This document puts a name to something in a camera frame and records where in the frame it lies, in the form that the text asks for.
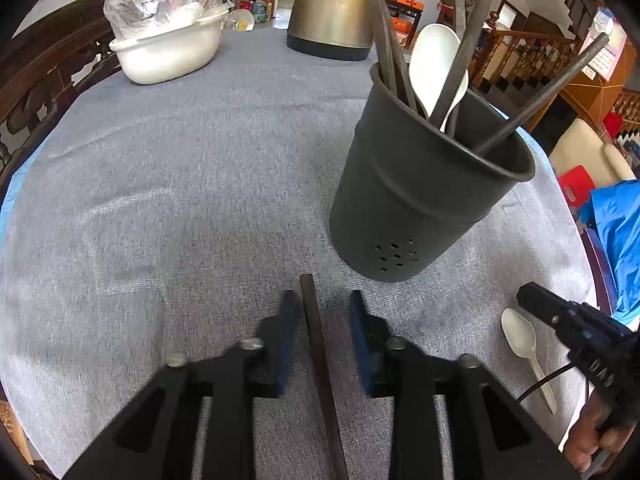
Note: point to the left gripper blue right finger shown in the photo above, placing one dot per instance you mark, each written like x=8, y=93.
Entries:
x=369, y=336

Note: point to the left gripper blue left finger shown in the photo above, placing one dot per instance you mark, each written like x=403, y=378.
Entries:
x=276, y=358

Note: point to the black utensil holder cup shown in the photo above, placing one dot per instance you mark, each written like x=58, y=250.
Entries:
x=408, y=191

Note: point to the dark wooden chopstick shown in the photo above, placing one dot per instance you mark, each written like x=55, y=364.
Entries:
x=322, y=376

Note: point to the white plastic spoon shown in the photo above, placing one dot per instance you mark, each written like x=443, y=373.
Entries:
x=431, y=59
x=521, y=337

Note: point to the right hand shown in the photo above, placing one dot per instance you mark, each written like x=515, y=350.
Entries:
x=584, y=439

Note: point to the blue plastic sheet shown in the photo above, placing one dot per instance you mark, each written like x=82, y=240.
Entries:
x=614, y=213

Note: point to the grey table cloth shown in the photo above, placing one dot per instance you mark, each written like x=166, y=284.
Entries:
x=168, y=219

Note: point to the cream chair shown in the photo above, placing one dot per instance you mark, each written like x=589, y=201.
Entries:
x=580, y=145

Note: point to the white plastic basin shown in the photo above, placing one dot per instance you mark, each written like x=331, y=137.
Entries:
x=173, y=54

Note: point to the wooden staircase railing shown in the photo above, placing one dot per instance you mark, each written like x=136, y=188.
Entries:
x=511, y=67

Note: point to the gold electric kettle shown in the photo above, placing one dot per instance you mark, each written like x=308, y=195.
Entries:
x=336, y=29

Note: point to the dark chopstick on table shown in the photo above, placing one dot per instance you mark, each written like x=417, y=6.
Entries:
x=543, y=97

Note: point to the wall calendar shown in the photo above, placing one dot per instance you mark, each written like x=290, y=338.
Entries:
x=605, y=62

